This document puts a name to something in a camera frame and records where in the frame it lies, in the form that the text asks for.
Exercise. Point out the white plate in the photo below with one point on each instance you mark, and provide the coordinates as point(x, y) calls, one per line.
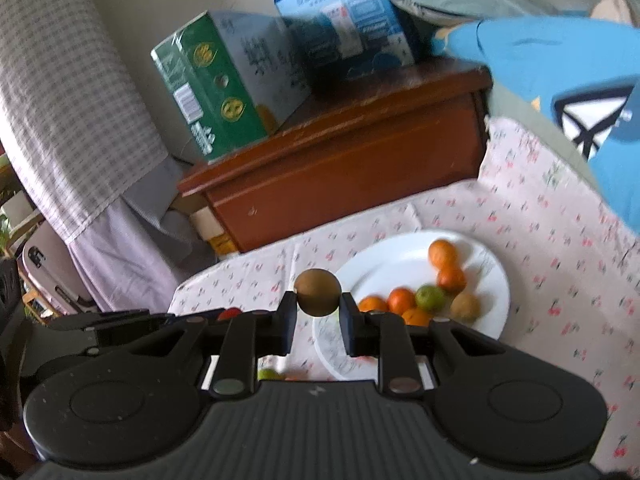
point(400, 265)

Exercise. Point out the green carton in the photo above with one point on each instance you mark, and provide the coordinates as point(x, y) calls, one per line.
point(215, 90)

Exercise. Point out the brown round fruit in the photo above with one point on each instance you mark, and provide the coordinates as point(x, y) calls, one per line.
point(317, 292)
point(465, 306)

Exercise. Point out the brown wooden cabinet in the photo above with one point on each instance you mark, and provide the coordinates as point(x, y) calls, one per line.
point(350, 170)

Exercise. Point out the checkered cover cloth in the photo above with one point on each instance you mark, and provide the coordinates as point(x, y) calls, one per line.
point(75, 110)

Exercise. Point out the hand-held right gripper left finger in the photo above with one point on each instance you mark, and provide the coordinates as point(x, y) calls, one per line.
point(287, 322)

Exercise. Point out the green round fruit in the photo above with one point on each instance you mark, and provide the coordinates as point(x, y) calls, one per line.
point(430, 296)
point(267, 374)

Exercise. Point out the floral bed sheet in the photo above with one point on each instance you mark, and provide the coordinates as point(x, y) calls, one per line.
point(545, 175)

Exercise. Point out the blue carton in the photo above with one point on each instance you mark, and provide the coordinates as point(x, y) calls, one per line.
point(345, 15)

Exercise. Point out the red tomato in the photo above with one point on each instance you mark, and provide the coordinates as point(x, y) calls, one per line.
point(229, 313)

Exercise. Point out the yellow box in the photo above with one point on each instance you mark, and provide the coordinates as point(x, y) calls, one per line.
point(221, 244)

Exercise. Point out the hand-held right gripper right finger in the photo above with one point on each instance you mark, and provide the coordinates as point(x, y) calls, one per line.
point(349, 325)

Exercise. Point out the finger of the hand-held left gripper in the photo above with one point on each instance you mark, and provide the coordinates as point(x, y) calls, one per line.
point(125, 327)

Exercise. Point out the cherry print tablecloth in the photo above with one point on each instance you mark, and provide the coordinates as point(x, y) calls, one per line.
point(540, 270)

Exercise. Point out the lilac cloth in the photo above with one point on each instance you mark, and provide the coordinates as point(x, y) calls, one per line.
point(130, 255)

